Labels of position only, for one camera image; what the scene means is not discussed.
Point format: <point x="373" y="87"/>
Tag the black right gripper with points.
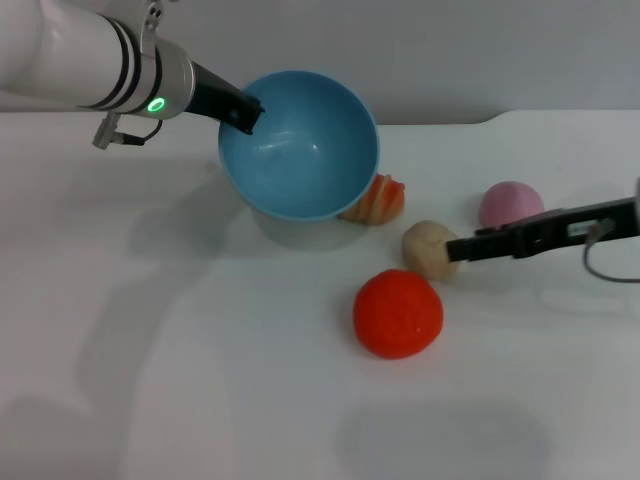
<point x="560" y="230"/>

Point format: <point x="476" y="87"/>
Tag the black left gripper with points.
<point x="210" y="92"/>

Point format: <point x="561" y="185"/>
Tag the blue plastic bowl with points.
<point x="305" y="155"/>

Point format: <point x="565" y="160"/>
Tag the orange toy fruit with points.
<point x="397" y="315"/>

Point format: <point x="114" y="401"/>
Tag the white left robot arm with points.
<point x="75" y="55"/>

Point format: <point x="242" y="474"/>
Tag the pink round bun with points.
<point x="510" y="202"/>

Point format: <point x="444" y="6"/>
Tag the beige round bun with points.
<point x="425" y="247"/>

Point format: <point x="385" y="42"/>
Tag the orange striped bread roll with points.
<point x="382" y="202"/>

